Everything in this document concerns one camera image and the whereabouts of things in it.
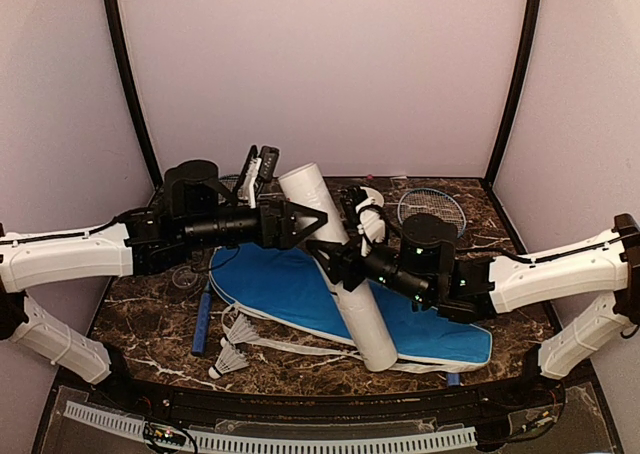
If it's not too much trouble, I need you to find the blue racket bag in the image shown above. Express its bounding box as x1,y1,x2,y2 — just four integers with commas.
209,244,492,374

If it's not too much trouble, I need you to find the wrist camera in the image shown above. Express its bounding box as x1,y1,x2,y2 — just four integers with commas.
234,145,280,208
339,185,387,243

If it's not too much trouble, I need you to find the right blue badminton racket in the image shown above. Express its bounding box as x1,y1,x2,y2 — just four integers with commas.
397,188,467,390

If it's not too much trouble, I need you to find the small circuit board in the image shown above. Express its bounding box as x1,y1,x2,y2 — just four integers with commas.
142,423,187,447

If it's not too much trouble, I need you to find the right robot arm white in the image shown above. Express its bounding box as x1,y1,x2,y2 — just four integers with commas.
306,213,639,408

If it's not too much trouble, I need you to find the black vertical frame post left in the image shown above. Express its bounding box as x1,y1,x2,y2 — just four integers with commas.
103,0,163,189

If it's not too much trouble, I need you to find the left blue badminton racket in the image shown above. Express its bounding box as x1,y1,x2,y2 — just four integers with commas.
190,174,261,358

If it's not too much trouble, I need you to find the blue badminton racket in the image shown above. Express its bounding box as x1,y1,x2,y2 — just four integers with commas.
190,174,261,358
397,188,467,390

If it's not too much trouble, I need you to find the black vertical frame post right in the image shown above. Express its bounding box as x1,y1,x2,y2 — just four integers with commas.
483,0,541,191

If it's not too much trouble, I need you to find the black vertical frame post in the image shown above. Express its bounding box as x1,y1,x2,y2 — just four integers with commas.
483,0,541,191
103,0,163,189

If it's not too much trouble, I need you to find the white shuttlecock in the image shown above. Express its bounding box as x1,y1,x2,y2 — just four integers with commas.
208,344,249,379
220,314,260,347

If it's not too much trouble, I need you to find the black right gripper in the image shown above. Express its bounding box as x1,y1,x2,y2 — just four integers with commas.
306,221,434,306

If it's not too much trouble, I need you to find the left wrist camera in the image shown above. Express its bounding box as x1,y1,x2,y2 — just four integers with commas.
234,145,280,208

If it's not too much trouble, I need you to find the white ceramic bowl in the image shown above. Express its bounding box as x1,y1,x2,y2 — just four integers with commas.
356,186,385,210

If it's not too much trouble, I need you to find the white cable duct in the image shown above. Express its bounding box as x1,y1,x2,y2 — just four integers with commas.
63,401,478,453

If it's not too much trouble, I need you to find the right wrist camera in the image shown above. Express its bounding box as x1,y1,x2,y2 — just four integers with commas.
339,185,387,243

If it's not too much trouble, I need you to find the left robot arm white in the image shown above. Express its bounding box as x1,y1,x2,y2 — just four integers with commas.
1,160,328,410

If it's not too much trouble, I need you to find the lower white shuttlecock left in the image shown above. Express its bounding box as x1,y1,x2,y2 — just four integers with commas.
208,344,249,379

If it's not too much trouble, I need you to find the upper white shuttlecock left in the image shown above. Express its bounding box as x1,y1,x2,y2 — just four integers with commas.
220,314,260,347

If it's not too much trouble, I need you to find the white shuttlecock tube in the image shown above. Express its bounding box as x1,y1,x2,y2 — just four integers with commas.
279,163,398,372

